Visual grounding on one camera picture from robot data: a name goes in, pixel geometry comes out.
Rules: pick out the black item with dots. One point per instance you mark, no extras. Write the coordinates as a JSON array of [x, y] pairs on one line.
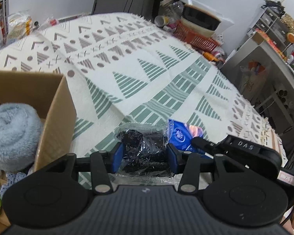
[[144, 149]]

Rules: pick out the white desk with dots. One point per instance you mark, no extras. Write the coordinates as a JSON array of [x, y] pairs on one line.
[[265, 80]]

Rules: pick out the patterned tasselled blanket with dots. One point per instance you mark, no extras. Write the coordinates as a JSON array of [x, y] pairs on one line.
[[121, 68]]

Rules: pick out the blue tissue pack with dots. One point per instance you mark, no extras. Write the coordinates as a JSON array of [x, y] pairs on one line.
[[180, 135]]

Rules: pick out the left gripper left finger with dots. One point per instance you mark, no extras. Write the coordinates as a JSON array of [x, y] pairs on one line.
[[103, 163]]

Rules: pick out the grey plush slipper toy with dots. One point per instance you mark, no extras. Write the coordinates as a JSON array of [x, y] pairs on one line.
[[20, 132]]

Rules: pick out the red plastic basket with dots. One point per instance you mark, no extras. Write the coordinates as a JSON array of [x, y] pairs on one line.
[[197, 41]]

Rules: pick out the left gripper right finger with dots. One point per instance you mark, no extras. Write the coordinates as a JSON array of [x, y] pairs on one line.
[[187, 164]]

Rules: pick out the white bowl-shaped appliance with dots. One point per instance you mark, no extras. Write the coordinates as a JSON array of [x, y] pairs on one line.
[[203, 19]]

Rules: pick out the cardboard box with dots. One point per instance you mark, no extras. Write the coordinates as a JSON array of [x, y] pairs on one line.
[[41, 200]]

